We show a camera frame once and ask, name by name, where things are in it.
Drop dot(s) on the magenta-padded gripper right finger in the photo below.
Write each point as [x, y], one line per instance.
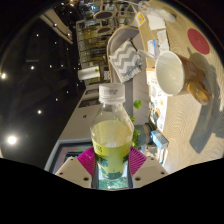
[146, 170]

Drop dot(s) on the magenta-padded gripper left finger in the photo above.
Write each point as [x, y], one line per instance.
[75, 168]

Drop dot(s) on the clear green-labelled drink bottle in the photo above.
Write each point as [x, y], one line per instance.
[111, 140]

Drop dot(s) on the small light blue box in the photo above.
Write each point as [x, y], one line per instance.
[159, 140]

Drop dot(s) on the white printed leaflets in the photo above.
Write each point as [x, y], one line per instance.
[158, 106]

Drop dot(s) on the group of ceiling lights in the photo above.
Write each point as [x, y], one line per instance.
[12, 139]

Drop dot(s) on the white round column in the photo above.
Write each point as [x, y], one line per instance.
[88, 73]

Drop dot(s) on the brown mug with white inside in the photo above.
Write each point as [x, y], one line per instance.
[191, 75]

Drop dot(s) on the grey white chevron pillow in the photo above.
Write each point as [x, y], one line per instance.
[126, 60]

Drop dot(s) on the flat round red coaster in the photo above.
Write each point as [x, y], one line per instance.
[198, 40]

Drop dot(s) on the yellow white square card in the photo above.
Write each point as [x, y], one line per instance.
[140, 19]

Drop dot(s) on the group of oval-backed chairs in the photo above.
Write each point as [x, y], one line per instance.
[103, 15]

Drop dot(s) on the grey sofa with wooden frame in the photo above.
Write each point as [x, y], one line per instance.
[140, 90]

